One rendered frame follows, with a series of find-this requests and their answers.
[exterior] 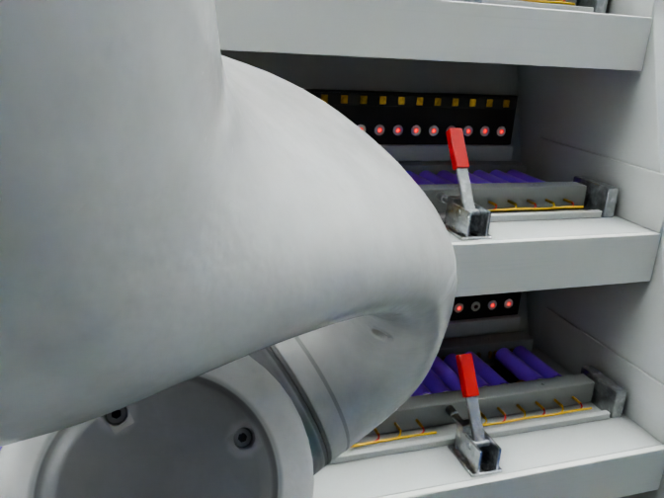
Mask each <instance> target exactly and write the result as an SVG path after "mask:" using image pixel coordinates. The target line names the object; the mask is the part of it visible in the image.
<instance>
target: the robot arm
mask: <svg viewBox="0 0 664 498"><path fill-rule="evenodd" d="M456 292H457V264H456V256H455V251H454V248H453V245H452V242H451V239H450V237H449V234H448V232H447V229H446V227H445V225H444V223H443V221H442V220H441V218H440V216H439V214H438V212H437V210H436V209H435V207H434V206H433V204H432V203H431V202H430V200H429V199H428V197H427V196H426V195H425V193H424V192H423V191H422V190H421V188H420V187H419V186H418V185H417V184H416V182H415V181H414V180H413V179H412V178H411V176H410V175H409V174H408V173H407V172H406V171H405V170H404V169H403V168H402V167H401V165H400V164H399V163H398V162H397V161H396V160H395V159H394V158H393V157H392V156H391V155H390V154H389V153H388V152H387V151H386V150H384V149H383V148H382V147H381V146H380V145H379V144H378V143H377V142H376V141H375V140H373V139H372V138H371V137H370V136H369V135H368V134H367V133H365V132H364V131H363V130H362V129H360V128H359V127H358V126H357V125H355V124H354V123H353V122H351V121H350V120H349V119H347V118H346V117H345V116H344V115H342V114H341V113H340V112H338V111H337V110H335V109H334V108H333V107H331V106H330V105H328V104H327V103H325V102H324V101H322V100H320V99H319V98H317V97H315V96H314V95H312V94H310V93H309V92H307V91H305V90H303V89H301V88H299V87H298V86H296V85H294V84H292V83H290V82H289V81H287V80H284V79H282V78H280V77H278V76H276V75H274V74H272V73H269V72H267V71H264V70H262V69H259V68H256V67H254V66H251V65H249V64H246V63H243V62H240V61H237V60H235V59H232V58H229V57H226V56H223V55H221V53H220V46H219V38H218V30H217V21H216V13H215V5H214V0H0V447H2V449H1V451H0V498H313V487H314V476H313V475H315V474H316V473H317V472H318V471H320V470H321V469H322V468H323V467H325V466H326V465H327V464H328V463H330V462H331V461H332V460H334V459H335V458H336V457H338V456H339V455H340V454H342V453H343V452H345V451H346V450H347V449H348V448H350V447H351V446H352V445H354V444H355V443H356V442H358V441H359V440H360V439H362V438H363V437H364V436H366V435H367V434H368V433H369V432H371V431H372V430H373V429H374V428H376V427H377V426H378V425H379V424H381V423H382V422H383V421H384V420H385V419H387V418H388V417H389V416H390V415H391V414H392V413H394V412H395V411H396V410H397V409H398V408H399V407H400V406H401V405H402V404H403V403H404V402H405V401H406V400H407V399H408V398H409V397H410V396H411V395H412V394H413V393H414V392H415V390H416V389H417V388H418V387H419V385H420V384H421V383H422V381H423V380H424V378H425V377H426V375H427V373H428V372H429V370H430V368H431V366H432V364H433V362H434V360H435V359H436V357H437V354H438V352H439V350H440V347H441V344H442V342H443V339H444V336H445V333H446V330H447V328H448V325H449V322H450V318H451V315H452V312H453V307H454V302H455V297H456Z"/></svg>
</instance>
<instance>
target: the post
mask: <svg viewBox="0 0 664 498"><path fill-rule="evenodd" d="M517 68H518V92H519V115H520V139H521V162H522V163H524V164H526V165H527V168H526V174H528V175H530V176H532V174H533V168H534V162H535V156H536V150H537V144H538V138H539V137H541V138H545V139H548V140H551V141H555V142H558V143H561V144H565V145H568V146H571V147H575V148H578V149H582V150H585V151H588V152H592V153H595V154H598V155H602V156H605V157H609V158H612V159H615V160H619V161H621V162H624V163H628V164H631V165H635V166H638V167H641V168H645V169H648V170H651V171H655V172H658V173H661V174H664V0H657V1H656V6H655V11H654V15H653V20H652V24H651V29H650V34H649V39H648V43H647V48H646V53H645V56H644V61H643V66H642V70H641V71H635V70H615V69H596V68H575V67H555V66H535V65H517ZM527 303H528V325H529V335H530V336H531V337H533V338H534V343H533V348H538V347H539V340H540V331H541V326H542V321H543V315H544V310H545V308H546V307H548V308H549V309H551V310H552V311H554V312H555V313H557V314H558V315H560V316H561V317H563V318H564V319H566V320H567V321H569V322H570V323H572V324H573V325H575V326H576V327H578V328H579V329H581V330H582V331H584V332H585V333H587V334H588V335H590V336H591V337H593V338H594V339H596V340H597V341H599V342H600V343H602V344H603V345H605V346H606V347H608V348H609V349H611V350H612V351H614V352H615V353H617V354H618V355H620V356H621V357H623V358H624V359H626V360H627V361H629V362H630V363H632V364H633V365H635V366H636V367H638V368H639V369H641V370H642V371H644V372H645V373H647V374H649V375H650V376H652V377H653V378H655V379H656V380H658V381H659V382H661V383H662V384H664V225H663V229H662V233H661V237H660V242H659V246H658V250H657V254H656V258H655V262H654V267H653V271H652V275H651V279H650V281H649V282H638V283H626V284H614V285H601V286H589V287H578V288H566V289H554V290H530V291H527ZM621 498H664V470H663V474H662V478H661V481H660V485H659V489H657V490H652V491H648V492H643V493H638V494H634V495H629V496H624V497H621Z"/></svg>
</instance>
